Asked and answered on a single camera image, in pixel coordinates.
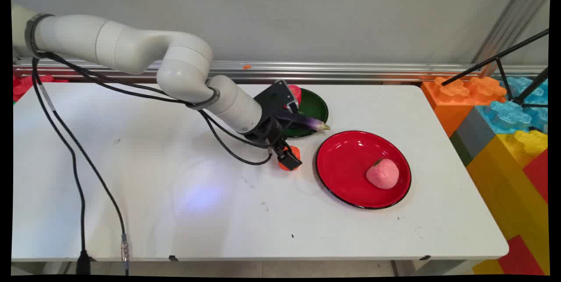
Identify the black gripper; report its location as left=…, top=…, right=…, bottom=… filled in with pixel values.
left=243, top=115, right=303, bottom=171

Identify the white table leg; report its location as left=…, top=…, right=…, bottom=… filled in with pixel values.
left=392, top=259, right=476, bottom=276

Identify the red plate with black rim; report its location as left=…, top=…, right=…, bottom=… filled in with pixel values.
left=316, top=130, right=412, bottom=210

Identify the black tripod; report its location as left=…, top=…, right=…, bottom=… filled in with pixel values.
left=441, top=29, right=550, bottom=110

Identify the black cable with black plug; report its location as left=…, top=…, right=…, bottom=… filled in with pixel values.
left=30, top=52, right=281, bottom=275

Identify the slanted aluminium post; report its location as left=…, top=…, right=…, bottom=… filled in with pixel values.
left=472, top=0, right=550, bottom=77

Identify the horizontal aluminium rail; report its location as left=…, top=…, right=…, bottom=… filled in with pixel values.
left=13, top=57, right=548, bottom=84

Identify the black cable with silver connector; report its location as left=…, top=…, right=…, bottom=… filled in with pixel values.
left=32, top=54, right=276, bottom=276

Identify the yellow giant building block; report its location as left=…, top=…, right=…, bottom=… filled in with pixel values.
left=466, top=129, right=550, bottom=275

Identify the dark green plate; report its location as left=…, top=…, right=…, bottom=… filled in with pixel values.
left=280, top=88, right=329, bottom=138

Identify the green giant building block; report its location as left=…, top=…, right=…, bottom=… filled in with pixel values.
left=449, top=131, right=474, bottom=167

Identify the grey velcro cable strap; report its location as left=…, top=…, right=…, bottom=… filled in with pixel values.
left=185, top=88, right=220, bottom=111
left=25, top=12, right=55, bottom=58

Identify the orange toy fruit chunk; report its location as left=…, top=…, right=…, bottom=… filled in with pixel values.
left=278, top=146, right=302, bottom=171

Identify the orange giant building block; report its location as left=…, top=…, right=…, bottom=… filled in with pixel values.
left=421, top=76, right=508, bottom=138

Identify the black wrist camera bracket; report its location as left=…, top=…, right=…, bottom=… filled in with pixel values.
left=253, top=79, right=301, bottom=119

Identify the pink toy peach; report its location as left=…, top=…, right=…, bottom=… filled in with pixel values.
left=366, top=158, right=400, bottom=190

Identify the purple toy eggplant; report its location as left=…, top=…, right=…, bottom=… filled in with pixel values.
left=274, top=110, right=331, bottom=132

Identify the red toy fruit chunk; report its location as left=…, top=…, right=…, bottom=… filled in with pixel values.
left=287, top=85, right=303, bottom=110

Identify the red giant building block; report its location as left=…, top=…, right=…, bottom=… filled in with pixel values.
left=522, top=148, right=549, bottom=204
left=13, top=75, right=69, bottom=103
left=497, top=235, right=547, bottom=276

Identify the blue giant building block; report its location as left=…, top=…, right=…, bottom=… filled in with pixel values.
left=476, top=76, right=549, bottom=136

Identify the grey giant building block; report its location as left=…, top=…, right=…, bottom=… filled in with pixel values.
left=456, top=107, right=498, bottom=161

